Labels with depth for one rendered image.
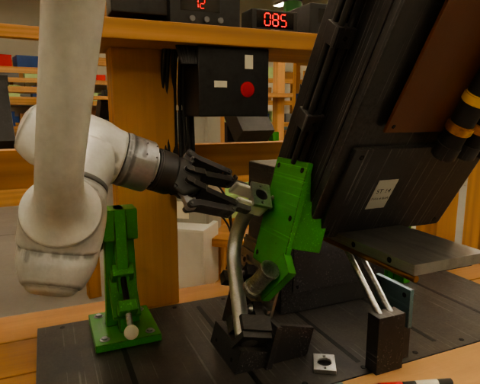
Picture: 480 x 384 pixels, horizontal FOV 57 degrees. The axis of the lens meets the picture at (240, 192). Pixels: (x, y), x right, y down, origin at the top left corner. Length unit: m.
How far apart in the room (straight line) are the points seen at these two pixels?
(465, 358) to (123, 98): 0.88
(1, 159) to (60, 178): 0.61
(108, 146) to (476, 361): 0.77
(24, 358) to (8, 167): 0.42
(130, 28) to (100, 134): 0.30
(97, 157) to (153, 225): 0.43
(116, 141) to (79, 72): 0.25
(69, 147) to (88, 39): 0.12
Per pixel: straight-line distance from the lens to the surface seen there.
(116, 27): 0.94
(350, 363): 0.91
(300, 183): 0.80
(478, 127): 0.84
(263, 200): 0.84
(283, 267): 0.80
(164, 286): 1.15
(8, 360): 1.04
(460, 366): 0.97
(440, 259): 0.78
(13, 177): 1.14
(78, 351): 0.97
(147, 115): 1.06
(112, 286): 0.96
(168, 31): 0.96
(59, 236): 0.60
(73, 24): 0.48
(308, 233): 0.83
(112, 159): 0.71
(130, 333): 0.90
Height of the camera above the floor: 1.36
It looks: 10 degrees down
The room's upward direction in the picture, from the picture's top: straight up
